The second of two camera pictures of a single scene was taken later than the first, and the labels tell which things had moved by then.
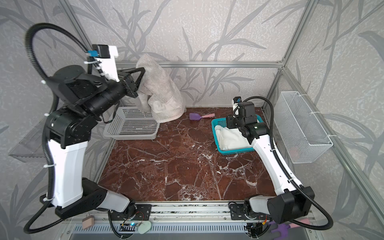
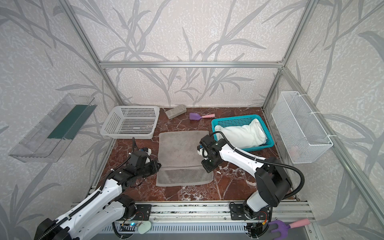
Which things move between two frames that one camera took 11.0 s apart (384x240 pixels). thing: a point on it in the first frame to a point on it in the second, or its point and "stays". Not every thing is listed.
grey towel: (160, 93) to (180, 163)
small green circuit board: (131, 224) stays
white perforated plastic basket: (131, 123) stays
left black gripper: (130, 84) to (150, 167)
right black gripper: (233, 122) to (208, 163)
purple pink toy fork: (282, 229) stays
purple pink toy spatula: (195, 116) stays
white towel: (231, 138) stays
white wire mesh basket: (300, 135) stays
